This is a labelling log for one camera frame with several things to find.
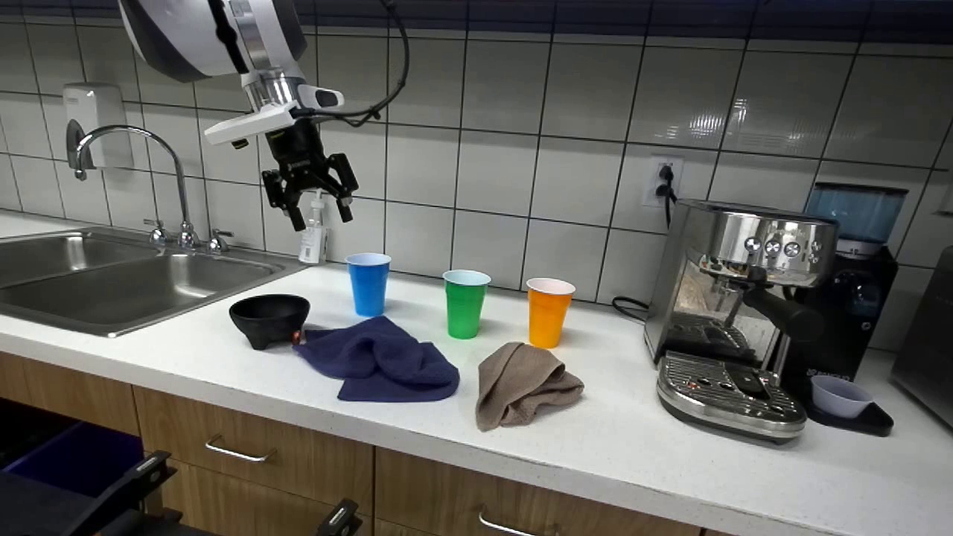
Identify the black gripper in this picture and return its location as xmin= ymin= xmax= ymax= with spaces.
xmin=258 ymin=116 xmax=362 ymax=235

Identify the blue plastic cup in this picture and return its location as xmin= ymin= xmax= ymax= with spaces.
xmin=346 ymin=249 xmax=394 ymax=322

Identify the orange plastic cup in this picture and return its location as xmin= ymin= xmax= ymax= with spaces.
xmin=523 ymin=273 xmax=578 ymax=350

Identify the clear soap pump bottle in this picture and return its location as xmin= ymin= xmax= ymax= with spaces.
xmin=295 ymin=188 xmax=337 ymax=268

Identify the chrome faucet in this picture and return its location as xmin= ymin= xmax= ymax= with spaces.
xmin=64 ymin=121 xmax=195 ymax=252

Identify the black footed bowl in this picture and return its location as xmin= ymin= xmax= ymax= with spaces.
xmin=227 ymin=291 xmax=312 ymax=350

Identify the navy blue cloth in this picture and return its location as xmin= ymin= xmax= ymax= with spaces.
xmin=291 ymin=311 xmax=462 ymax=405

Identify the green plastic cup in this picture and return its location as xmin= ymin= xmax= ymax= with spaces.
xmin=440 ymin=268 xmax=495 ymax=343

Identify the stainless steel sink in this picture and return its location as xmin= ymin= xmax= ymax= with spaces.
xmin=0 ymin=222 xmax=306 ymax=338

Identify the wooden cabinet front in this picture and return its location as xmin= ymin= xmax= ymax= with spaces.
xmin=0 ymin=350 xmax=718 ymax=536

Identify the brown cloth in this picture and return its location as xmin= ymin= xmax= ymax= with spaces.
xmin=472 ymin=338 xmax=586 ymax=435

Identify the blue storage bin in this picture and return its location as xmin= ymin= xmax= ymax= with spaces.
xmin=3 ymin=419 xmax=148 ymax=500

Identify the stainless steel espresso machine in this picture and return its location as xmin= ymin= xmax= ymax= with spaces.
xmin=641 ymin=200 xmax=843 ymax=444

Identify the black coffee grinder blue hopper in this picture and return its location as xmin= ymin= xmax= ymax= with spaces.
xmin=782 ymin=182 xmax=903 ymax=383

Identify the small white cup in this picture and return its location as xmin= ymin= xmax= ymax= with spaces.
xmin=807 ymin=371 xmax=874 ymax=422

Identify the black grinder tray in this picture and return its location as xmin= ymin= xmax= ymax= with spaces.
xmin=807 ymin=395 xmax=895 ymax=436

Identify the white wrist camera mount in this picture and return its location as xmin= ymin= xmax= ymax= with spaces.
xmin=203 ymin=101 xmax=301 ymax=148

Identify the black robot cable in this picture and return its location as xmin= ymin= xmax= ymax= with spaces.
xmin=295 ymin=0 xmax=414 ymax=131

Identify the metal drawer handle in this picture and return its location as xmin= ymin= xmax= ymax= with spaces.
xmin=472 ymin=509 xmax=541 ymax=536
xmin=203 ymin=441 xmax=271 ymax=468

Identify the white wall outlet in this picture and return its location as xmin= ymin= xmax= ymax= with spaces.
xmin=642 ymin=154 xmax=688 ymax=210

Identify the black power plug cable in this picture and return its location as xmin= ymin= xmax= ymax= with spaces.
xmin=608 ymin=161 xmax=681 ymax=322

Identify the black chair frame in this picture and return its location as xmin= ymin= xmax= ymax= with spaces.
xmin=0 ymin=450 xmax=365 ymax=536

